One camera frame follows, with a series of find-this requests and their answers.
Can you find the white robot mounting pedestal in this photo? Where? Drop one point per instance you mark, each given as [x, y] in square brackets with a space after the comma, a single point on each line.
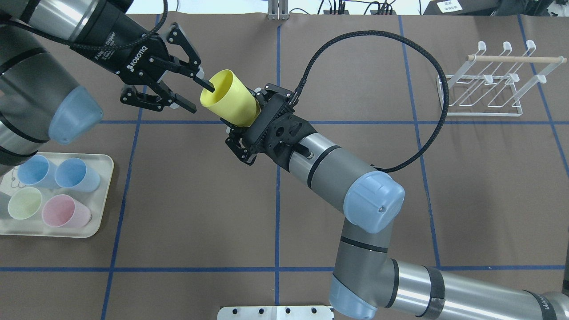
[295, 312]

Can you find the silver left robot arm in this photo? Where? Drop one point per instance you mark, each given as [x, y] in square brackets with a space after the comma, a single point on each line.
[41, 101]

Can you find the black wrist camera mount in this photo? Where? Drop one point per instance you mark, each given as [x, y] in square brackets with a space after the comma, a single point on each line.
[283, 134]

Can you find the blue plastic cup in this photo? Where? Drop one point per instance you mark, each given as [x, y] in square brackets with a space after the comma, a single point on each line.
[38, 171]
[75, 174]

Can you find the pink plastic cup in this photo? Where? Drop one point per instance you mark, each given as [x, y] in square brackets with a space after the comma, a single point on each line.
[63, 211]

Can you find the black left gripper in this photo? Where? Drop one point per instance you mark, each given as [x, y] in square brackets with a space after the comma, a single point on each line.
[116, 46]

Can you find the pale green plastic cup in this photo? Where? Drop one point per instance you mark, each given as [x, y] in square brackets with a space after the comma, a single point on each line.
[25, 203]

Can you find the white wire cup rack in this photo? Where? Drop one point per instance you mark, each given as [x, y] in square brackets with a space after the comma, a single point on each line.
[493, 85]

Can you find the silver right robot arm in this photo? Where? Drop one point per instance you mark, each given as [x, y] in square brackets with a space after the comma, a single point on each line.
[488, 200]

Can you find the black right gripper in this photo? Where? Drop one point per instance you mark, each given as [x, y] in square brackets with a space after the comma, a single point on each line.
[238, 146]

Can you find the yellow plastic cup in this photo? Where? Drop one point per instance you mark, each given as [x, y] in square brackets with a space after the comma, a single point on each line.
[231, 100]

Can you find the cream plastic tray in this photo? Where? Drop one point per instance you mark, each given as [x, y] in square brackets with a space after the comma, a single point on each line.
[34, 226]

